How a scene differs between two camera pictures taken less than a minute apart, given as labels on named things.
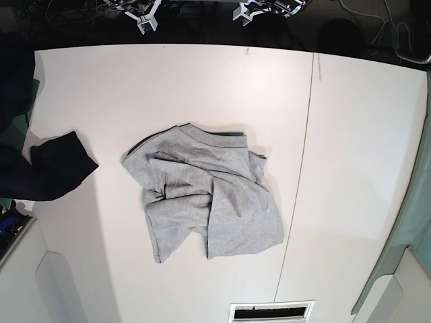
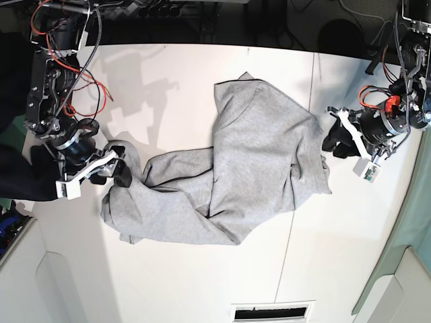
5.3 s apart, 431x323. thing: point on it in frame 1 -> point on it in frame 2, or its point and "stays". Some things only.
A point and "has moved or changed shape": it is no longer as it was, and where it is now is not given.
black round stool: [342, 37] stays
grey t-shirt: [209, 182] has moved or changed shape
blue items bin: [13, 225] stays
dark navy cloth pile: [46, 171] stays
